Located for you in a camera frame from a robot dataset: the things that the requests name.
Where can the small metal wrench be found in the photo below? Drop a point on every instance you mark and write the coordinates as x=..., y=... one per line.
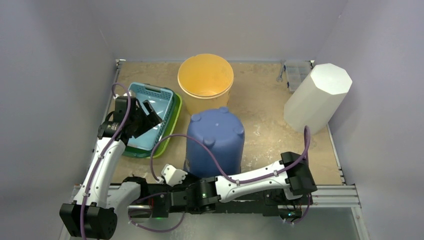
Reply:
x=279, y=78

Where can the dark green tray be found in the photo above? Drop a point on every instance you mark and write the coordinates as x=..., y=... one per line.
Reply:
x=138, y=153

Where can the white octagonal large container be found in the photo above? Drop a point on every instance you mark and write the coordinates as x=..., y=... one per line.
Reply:
x=317, y=98

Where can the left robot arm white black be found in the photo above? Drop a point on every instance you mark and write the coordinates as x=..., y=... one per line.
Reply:
x=93, y=213

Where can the cream printed bucket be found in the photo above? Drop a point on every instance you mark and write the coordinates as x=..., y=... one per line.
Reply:
x=205, y=80

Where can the clear plastic small box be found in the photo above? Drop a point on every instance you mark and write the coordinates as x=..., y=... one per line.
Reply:
x=296, y=71

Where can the light blue perforated basket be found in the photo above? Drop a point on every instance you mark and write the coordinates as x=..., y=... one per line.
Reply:
x=161, y=100

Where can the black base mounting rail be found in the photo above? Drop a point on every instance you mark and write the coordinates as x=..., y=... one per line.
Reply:
x=277, y=201

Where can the blue round bucket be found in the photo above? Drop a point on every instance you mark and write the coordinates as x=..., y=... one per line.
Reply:
x=223, y=134

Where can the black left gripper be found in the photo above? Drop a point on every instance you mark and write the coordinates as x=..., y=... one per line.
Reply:
x=151, y=120

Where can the lime green tray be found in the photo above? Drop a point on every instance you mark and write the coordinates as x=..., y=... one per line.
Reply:
x=170, y=126

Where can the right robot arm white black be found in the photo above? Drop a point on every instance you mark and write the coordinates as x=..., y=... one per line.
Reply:
x=284, y=182

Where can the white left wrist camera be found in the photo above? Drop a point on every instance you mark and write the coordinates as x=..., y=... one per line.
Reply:
x=172, y=176

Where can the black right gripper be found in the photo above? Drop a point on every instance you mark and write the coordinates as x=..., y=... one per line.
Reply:
x=158, y=197

